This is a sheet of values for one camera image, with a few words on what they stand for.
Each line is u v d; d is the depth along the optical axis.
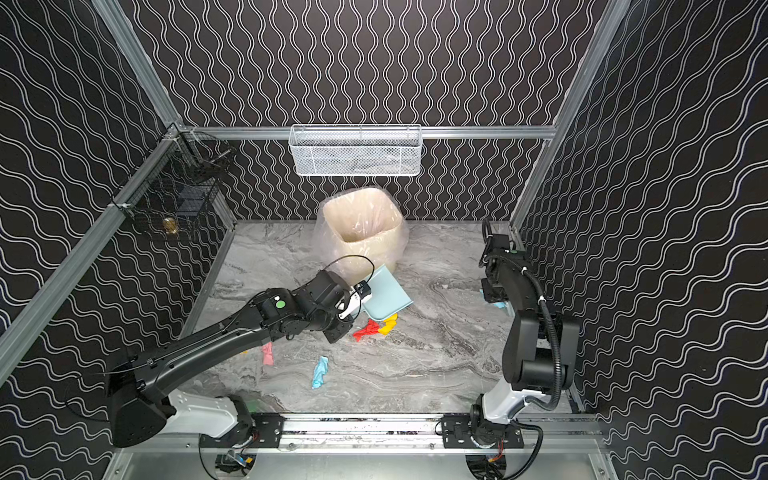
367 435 0.75
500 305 0.96
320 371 0.83
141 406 0.40
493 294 0.80
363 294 0.65
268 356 0.86
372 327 0.92
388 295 0.79
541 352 0.46
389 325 0.92
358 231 0.98
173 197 0.92
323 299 0.56
